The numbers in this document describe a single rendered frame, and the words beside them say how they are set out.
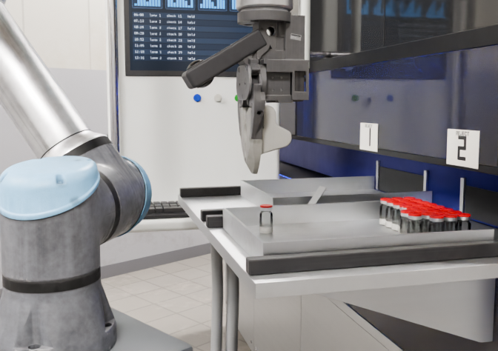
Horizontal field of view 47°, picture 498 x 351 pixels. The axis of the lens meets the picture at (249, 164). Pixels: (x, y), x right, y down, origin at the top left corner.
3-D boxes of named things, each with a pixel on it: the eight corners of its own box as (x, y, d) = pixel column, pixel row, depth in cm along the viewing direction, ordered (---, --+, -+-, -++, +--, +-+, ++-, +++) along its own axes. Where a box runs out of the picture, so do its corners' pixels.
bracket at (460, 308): (480, 334, 91) (484, 253, 89) (493, 341, 88) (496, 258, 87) (274, 357, 82) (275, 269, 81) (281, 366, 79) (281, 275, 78)
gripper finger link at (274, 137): (294, 175, 76) (295, 104, 75) (251, 176, 75) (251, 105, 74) (287, 172, 79) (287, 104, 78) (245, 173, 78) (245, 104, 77)
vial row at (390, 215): (388, 223, 102) (389, 197, 101) (446, 246, 85) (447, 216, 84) (376, 223, 101) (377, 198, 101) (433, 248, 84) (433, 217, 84)
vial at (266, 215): (270, 231, 95) (270, 205, 95) (274, 233, 93) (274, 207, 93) (257, 232, 95) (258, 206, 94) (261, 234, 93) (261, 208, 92)
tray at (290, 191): (373, 189, 143) (373, 175, 142) (431, 207, 118) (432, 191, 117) (240, 195, 134) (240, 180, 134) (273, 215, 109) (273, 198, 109)
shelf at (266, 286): (364, 195, 148) (364, 186, 148) (586, 270, 80) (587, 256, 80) (178, 202, 136) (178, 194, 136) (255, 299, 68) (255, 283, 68)
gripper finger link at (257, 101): (265, 139, 73) (265, 69, 72) (253, 140, 73) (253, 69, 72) (256, 138, 78) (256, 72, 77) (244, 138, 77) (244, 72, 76)
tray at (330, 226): (402, 218, 107) (402, 199, 107) (493, 253, 82) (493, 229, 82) (222, 227, 99) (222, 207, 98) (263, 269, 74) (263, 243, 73)
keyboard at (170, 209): (262, 204, 164) (262, 196, 164) (275, 214, 151) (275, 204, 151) (118, 210, 156) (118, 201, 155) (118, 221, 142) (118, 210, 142)
